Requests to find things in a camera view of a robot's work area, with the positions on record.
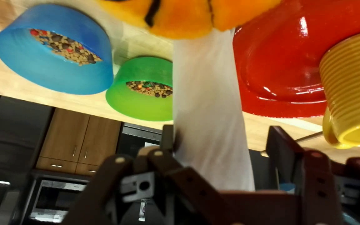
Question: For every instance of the orange plush basketball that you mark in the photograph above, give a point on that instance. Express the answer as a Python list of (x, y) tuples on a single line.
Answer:
[(187, 18)]

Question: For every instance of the wooden kitchen cabinets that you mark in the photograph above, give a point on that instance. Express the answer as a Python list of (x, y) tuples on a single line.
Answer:
[(78, 142)]

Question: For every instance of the silver microwave oven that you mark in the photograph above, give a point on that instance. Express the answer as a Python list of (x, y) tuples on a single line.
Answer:
[(51, 196)]

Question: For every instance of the white paper towel roll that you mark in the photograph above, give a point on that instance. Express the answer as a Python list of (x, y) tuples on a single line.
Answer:
[(211, 132)]

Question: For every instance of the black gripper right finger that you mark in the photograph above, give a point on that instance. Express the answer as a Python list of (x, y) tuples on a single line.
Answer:
[(286, 153)]

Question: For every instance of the green plastic bowl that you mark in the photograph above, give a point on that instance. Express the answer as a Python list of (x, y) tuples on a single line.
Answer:
[(143, 88)]

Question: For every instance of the blue plastic bowl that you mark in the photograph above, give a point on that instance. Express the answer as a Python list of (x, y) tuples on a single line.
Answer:
[(59, 47)]

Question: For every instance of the yellow ribbed cup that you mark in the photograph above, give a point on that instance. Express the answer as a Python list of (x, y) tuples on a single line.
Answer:
[(341, 77)]

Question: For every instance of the red plastic plate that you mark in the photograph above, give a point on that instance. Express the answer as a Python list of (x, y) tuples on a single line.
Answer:
[(278, 55)]

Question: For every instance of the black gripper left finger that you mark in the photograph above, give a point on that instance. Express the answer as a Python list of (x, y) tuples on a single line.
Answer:
[(168, 137)]

